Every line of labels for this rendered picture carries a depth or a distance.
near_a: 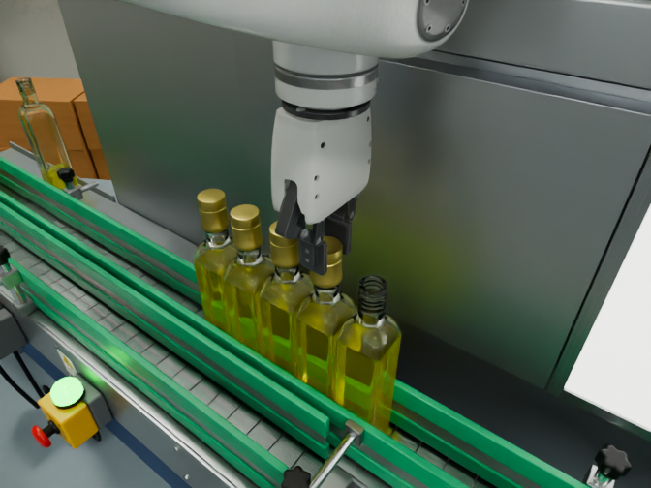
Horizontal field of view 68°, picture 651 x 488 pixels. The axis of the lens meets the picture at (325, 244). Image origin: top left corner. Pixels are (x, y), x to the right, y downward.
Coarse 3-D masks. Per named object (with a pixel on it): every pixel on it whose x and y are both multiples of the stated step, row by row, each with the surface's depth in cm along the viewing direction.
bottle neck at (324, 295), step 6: (318, 288) 52; (324, 288) 52; (330, 288) 52; (336, 288) 52; (318, 294) 53; (324, 294) 52; (330, 294) 52; (336, 294) 53; (318, 300) 53; (324, 300) 53; (330, 300) 53; (336, 300) 54
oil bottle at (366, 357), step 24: (360, 336) 50; (384, 336) 50; (336, 360) 55; (360, 360) 52; (384, 360) 52; (336, 384) 57; (360, 384) 54; (384, 384) 55; (360, 408) 56; (384, 408) 58; (384, 432) 63
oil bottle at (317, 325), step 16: (304, 304) 54; (320, 304) 53; (336, 304) 54; (352, 304) 55; (304, 320) 54; (320, 320) 53; (336, 320) 53; (304, 336) 56; (320, 336) 54; (336, 336) 54; (304, 352) 58; (320, 352) 56; (304, 368) 60; (320, 368) 57; (320, 384) 59
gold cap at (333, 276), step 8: (328, 240) 51; (336, 240) 51; (328, 248) 50; (336, 248) 50; (328, 256) 49; (336, 256) 49; (328, 264) 50; (336, 264) 50; (312, 272) 51; (328, 272) 50; (336, 272) 51; (312, 280) 52; (320, 280) 51; (328, 280) 51; (336, 280) 51
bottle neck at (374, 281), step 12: (372, 276) 50; (360, 288) 48; (372, 288) 50; (384, 288) 48; (360, 300) 49; (372, 300) 48; (384, 300) 49; (360, 312) 50; (372, 312) 49; (384, 312) 50; (372, 324) 50
